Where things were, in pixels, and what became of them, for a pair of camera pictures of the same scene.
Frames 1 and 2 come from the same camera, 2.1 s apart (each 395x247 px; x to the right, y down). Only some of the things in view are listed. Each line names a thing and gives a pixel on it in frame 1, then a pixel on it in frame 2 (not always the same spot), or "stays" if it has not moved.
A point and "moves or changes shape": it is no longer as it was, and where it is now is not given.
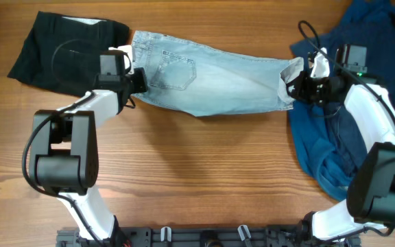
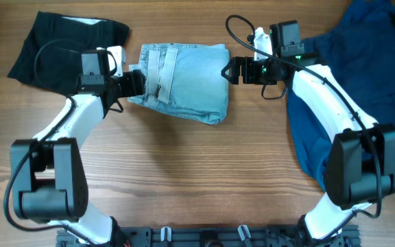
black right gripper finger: x=293 y=93 -> x=234 y=64
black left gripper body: x=136 y=81 stays
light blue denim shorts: x=202 y=81 moves or changes shape
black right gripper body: x=315 y=90 -> x=258 y=72
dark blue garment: x=328 y=143 stays
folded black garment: x=63 y=53 stays
